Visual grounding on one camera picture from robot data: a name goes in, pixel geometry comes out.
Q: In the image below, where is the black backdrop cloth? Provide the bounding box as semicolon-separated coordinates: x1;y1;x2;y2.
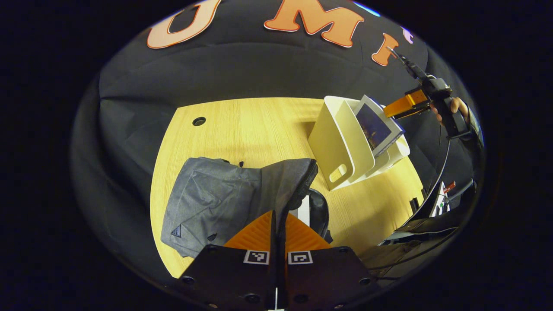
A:
71;0;482;277

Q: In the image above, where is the grey schoolbag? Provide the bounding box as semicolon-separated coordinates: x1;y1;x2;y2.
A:
161;157;333;259

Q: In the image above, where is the blue cover book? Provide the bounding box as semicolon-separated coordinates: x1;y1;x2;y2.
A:
353;95;406;157

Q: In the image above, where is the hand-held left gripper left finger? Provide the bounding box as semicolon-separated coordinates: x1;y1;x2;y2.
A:
178;210;277;309

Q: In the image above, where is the cream plastic bookshelf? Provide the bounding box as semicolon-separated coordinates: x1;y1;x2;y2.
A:
308;95;411;191

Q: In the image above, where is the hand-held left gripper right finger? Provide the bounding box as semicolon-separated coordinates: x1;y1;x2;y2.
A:
283;212;381;309

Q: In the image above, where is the white device with red tab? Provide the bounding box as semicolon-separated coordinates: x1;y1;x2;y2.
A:
432;181;457;216

